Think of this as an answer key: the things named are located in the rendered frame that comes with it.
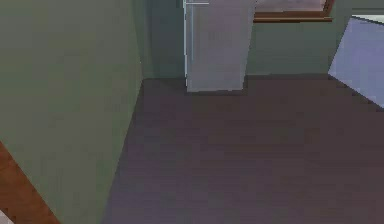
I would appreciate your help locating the grey fridge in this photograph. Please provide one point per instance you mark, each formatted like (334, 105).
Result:
(218, 46)

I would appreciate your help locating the brown framed window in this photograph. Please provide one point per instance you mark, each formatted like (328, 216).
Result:
(293, 13)

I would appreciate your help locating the pale lilac cupboard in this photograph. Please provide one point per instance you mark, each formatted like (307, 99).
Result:
(360, 60)

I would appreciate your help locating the brown wooden door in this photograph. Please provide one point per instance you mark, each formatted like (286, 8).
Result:
(16, 193)

